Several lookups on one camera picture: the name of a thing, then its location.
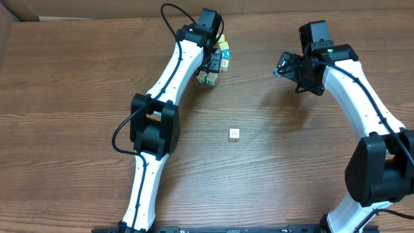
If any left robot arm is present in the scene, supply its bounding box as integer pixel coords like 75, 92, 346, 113
112, 8, 224, 232

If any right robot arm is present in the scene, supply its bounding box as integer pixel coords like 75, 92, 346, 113
274, 21, 413, 233

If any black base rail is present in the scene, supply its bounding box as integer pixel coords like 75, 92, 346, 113
91, 225, 380, 233

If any white green block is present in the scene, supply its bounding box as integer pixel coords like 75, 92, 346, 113
205, 72, 219, 87
196, 71, 208, 83

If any white block right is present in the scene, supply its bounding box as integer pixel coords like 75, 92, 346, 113
221, 59, 230, 72

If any blue X block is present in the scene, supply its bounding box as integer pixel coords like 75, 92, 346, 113
221, 49, 232, 59

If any yellow block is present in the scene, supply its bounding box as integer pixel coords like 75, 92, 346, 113
218, 34, 225, 43
219, 41, 230, 50

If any red circle block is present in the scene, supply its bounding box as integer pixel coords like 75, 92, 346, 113
229, 128, 240, 142

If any yellow block near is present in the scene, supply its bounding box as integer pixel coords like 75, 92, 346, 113
219, 41, 230, 50

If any yellow block far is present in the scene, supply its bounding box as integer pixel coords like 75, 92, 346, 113
218, 34, 225, 43

